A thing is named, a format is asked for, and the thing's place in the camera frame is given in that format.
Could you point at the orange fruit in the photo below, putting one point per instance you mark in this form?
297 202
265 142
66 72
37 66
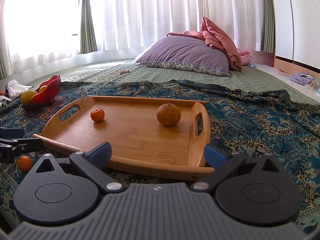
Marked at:
42 89

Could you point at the teal paisley blanket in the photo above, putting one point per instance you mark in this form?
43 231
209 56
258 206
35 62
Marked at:
250 130

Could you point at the yellow grapefruit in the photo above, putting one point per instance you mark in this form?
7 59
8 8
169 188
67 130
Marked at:
28 97

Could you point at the light pink cloth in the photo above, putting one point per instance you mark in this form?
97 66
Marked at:
245 56

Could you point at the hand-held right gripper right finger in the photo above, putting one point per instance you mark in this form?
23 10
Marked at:
213 155

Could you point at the lilac crumpled cloth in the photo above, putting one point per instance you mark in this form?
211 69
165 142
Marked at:
301 78

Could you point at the red leaf-shaped bowl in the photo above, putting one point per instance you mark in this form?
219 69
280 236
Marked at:
50 90

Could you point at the purple pillow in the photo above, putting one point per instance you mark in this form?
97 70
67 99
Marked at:
180 52

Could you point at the white wardrobe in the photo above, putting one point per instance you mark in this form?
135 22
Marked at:
297 17

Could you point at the white crumpled cloth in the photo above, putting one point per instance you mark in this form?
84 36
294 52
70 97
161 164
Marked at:
16 86

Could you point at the green quilted bedspread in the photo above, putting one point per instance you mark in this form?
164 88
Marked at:
150 76

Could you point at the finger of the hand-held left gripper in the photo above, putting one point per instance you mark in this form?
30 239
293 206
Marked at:
11 132
25 145

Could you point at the large brownish orange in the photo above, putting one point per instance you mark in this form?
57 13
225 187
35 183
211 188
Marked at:
168 115

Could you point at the pink duvet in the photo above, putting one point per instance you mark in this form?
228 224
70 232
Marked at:
220 37

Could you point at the small tangerine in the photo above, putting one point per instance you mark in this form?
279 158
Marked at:
97 115
24 164

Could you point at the grey-green drape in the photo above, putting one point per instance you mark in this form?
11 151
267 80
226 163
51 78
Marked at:
87 25
268 17

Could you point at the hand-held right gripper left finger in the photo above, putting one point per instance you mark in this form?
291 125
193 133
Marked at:
100 153

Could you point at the white sheer curtain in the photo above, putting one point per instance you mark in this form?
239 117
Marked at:
150 10

